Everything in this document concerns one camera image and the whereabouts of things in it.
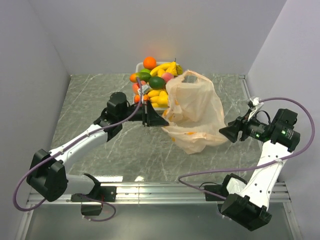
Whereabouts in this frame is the fake green lime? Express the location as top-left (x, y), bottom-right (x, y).
top-left (148, 76), bottom-right (166, 90)

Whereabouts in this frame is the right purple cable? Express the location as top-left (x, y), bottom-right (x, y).
top-left (177, 96), bottom-right (315, 201)

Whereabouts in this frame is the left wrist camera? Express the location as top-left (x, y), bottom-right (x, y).
top-left (137, 84), bottom-right (152, 97)

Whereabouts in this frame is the fake banana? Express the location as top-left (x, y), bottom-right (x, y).
top-left (150, 62), bottom-right (171, 77)

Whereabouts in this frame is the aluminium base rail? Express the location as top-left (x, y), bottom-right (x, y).
top-left (27, 182), bottom-right (291, 205)

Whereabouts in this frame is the white plastic fruit tray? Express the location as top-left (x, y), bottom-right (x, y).
top-left (135, 61), bottom-right (168, 113)

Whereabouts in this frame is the fake yellow pear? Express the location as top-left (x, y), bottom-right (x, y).
top-left (165, 61), bottom-right (184, 76)

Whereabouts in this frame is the fake pink peach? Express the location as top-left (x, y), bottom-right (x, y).
top-left (161, 72), bottom-right (175, 83)

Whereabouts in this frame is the fake left peach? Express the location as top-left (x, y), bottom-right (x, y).
top-left (132, 80), bottom-right (147, 95)

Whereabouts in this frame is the fake red apple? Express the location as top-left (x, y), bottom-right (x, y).
top-left (134, 94), bottom-right (150, 104)

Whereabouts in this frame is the fake red green mango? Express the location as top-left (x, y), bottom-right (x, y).
top-left (129, 72), bottom-right (152, 83)

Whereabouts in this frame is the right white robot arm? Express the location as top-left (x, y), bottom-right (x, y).
top-left (204, 108), bottom-right (300, 231)

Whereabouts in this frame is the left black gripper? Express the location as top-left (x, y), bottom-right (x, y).
top-left (119, 100), bottom-right (170, 127)

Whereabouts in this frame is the fake orange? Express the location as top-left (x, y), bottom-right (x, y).
top-left (143, 56), bottom-right (157, 70)

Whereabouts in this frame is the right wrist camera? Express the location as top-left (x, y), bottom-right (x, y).
top-left (247, 97), bottom-right (264, 120)

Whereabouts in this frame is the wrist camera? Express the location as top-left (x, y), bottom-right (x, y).
top-left (137, 84), bottom-right (152, 97)
top-left (247, 97), bottom-right (264, 120)

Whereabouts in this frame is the translucent orange plastic bag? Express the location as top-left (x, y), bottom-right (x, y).
top-left (162, 70), bottom-right (228, 155)

